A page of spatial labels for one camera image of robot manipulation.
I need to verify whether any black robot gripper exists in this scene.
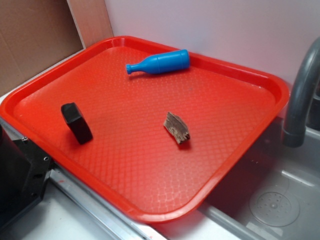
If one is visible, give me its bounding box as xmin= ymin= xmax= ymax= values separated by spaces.
xmin=0 ymin=127 xmax=52 ymax=225

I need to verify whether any brown wood chip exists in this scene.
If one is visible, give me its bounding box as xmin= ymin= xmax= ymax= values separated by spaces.
xmin=163 ymin=112 xmax=191 ymax=145

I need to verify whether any black rectangular block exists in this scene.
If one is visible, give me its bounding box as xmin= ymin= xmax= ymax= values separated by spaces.
xmin=60 ymin=102 xmax=93 ymax=145

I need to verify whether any red plastic tray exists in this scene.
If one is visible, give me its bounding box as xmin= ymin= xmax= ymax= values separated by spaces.
xmin=0 ymin=36 xmax=289 ymax=223

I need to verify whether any brown cardboard panel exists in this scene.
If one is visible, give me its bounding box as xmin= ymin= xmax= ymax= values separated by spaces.
xmin=0 ymin=0 xmax=113 ymax=95

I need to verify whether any blue toy bottle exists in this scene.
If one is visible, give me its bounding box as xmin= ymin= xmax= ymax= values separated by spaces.
xmin=125 ymin=49 xmax=190 ymax=75

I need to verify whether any grey toy sink basin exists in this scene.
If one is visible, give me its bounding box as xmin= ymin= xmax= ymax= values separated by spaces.
xmin=200 ymin=118 xmax=320 ymax=240

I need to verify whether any grey sink faucet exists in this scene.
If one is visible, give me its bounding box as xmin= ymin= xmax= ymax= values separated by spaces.
xmin=281 ymin=38 xmax=320 ymax=148

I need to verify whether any silver metal rail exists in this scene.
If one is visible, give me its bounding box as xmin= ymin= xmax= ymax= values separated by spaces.
xmin=0 ymin=117 xmax=161 ymax=240

